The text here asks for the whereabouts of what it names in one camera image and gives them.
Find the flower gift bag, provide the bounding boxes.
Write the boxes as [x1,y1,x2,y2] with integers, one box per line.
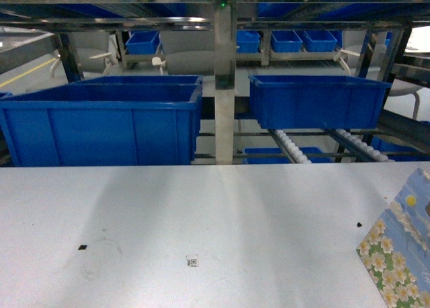
[357,168,429,307]

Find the blue bin under rollers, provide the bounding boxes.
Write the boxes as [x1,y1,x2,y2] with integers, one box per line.
[242,147,332,165]

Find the blue bin on rollers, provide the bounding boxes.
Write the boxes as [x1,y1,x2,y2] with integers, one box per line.
[249,75,392,130]

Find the QR code sticker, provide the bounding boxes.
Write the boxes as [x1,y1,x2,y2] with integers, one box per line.
[185,254,199,268]

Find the small blue bin far centre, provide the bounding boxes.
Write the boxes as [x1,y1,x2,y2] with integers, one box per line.
[271,30,302,53]

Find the small blue bin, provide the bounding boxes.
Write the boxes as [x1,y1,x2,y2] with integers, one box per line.
[302,30,337,52]
[126,31,159,54]
[271,30,302,53]

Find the small blue bin far left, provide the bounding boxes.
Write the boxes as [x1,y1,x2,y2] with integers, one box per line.
[126,31,159,54]

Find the large blue bin left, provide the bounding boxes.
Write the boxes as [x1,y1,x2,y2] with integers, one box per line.
[1,84,202,167]

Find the small blue bin far right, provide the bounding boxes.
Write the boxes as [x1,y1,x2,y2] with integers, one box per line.
[302,30,337,52]

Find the steel vertical post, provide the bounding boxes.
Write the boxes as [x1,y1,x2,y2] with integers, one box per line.
[214,0,236,165]

